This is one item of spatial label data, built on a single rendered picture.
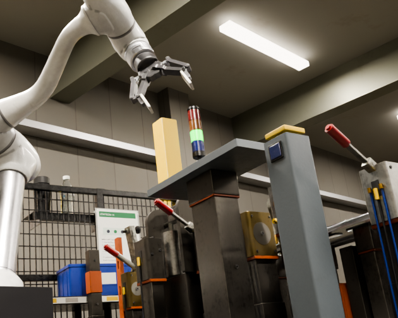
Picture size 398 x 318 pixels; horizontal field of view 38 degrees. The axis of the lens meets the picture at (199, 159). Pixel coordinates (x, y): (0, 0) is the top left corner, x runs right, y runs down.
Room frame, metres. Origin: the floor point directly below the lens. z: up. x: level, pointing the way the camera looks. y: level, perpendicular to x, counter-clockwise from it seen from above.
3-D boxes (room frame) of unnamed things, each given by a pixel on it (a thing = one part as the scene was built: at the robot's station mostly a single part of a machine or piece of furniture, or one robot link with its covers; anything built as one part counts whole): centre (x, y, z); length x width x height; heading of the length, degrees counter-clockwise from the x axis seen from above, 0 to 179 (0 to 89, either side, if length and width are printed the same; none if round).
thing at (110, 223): (2.57, 0.41, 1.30); 0.23 x 0.02 x 0.31; 128
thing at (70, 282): (2.37, 0.47, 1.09); 0.30 x 0.17 x 0.13; 123
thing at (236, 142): (1.32, -0.02, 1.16); 0.37 x 0.14 x 0.02; 38
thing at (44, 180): (2.44, 0.72, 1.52); 0.07 x 0.07 x 0.18
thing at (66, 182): (2.51, 0.63, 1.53); 0.07 x 0.07 x 0.20
